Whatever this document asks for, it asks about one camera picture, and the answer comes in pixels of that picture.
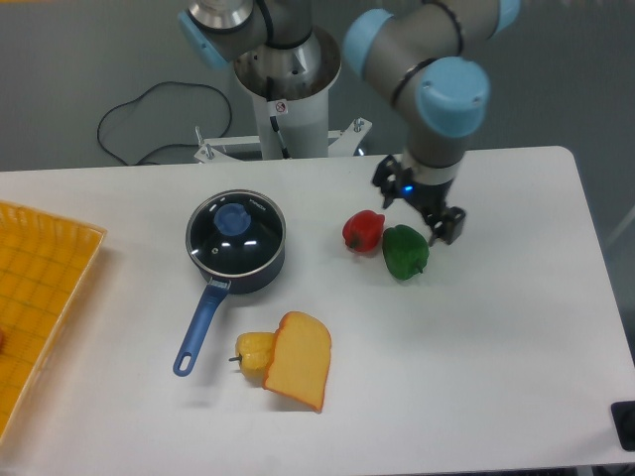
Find green toy bell pepper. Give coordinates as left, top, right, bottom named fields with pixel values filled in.
left=382, top=224, right=430, bottom=281

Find red toy bell pepper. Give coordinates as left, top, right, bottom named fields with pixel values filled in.
left=342, top=210, right=385, bottom=253

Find yellow woven basket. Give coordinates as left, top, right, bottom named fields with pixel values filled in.
left=1, top=201, right=107, bottom=436

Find dark blue saucepan blue handle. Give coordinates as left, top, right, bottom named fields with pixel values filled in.
left=172, top=189, right=288, bottom=378

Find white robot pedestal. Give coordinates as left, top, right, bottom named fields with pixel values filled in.
left=233, top=27, right=341, bottom=160

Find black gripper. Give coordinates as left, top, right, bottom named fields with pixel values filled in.
left=372, top=155, right=466, bottom=247

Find black floor cable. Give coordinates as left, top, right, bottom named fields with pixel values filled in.
left=96, top=81, right=233, bottom=167

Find black device at table corner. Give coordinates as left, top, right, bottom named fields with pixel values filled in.
left=610, top=401, right=635, bottom=452

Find toy bread slice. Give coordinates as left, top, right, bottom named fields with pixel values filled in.
left=263, top=311, right=332, bottom=413

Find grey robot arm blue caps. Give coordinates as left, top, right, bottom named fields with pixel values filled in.
left=178, top=1, right=521, bottom=243

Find yellow toy bell pepper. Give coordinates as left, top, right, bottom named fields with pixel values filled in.
left=229, top=332, right=276, bottom=384

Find white metal base frame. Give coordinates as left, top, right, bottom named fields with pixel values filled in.
left=192, top=116, right=374, bottom=164

